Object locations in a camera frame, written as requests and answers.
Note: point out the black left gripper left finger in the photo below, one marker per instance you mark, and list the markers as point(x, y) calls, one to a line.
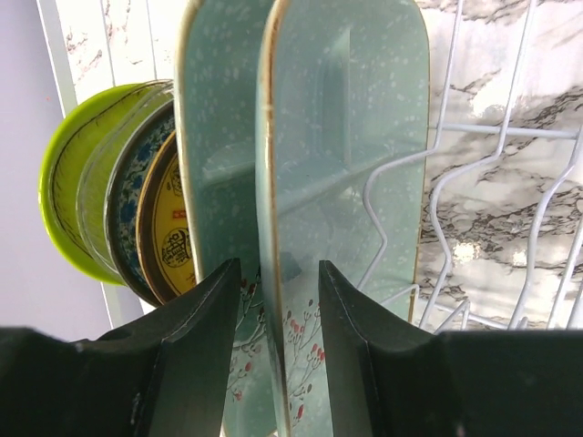
point(164, 374)

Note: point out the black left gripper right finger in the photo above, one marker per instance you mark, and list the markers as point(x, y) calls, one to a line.
point(388, 378)

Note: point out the yellow patterned round plate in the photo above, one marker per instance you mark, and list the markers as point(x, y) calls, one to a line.
point(162, 230)

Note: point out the blue floral ceramic plate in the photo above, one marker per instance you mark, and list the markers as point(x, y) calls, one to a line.
point(123, 192)

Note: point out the white wire dish rack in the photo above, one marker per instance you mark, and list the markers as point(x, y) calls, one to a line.
point(506, 172)

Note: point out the lime green round plate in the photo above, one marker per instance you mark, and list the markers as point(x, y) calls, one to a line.
point(64, 160)

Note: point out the teal square ceramic plate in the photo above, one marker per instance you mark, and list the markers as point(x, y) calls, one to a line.
point(216, 61)

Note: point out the clear textured glass plate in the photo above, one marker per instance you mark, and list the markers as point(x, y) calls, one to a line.
point(113, 126)

